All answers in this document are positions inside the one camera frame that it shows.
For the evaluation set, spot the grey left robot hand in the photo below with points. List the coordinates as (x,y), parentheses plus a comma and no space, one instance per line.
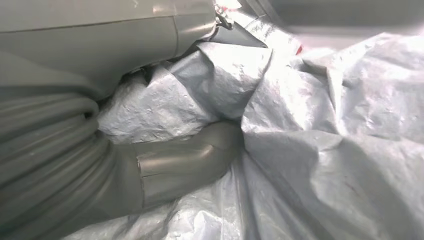
(99,39)

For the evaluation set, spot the grey courier bag black lettering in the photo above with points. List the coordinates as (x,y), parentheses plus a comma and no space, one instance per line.
(298,149)

